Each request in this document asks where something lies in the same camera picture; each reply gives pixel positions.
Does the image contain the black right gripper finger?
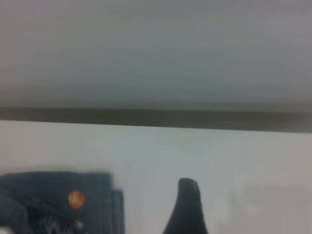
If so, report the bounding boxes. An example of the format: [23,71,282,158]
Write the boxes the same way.
[161,177,208,234]

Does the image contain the blue denim jeans with print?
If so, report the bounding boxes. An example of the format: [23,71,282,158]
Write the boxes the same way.
[0,170,125,234]

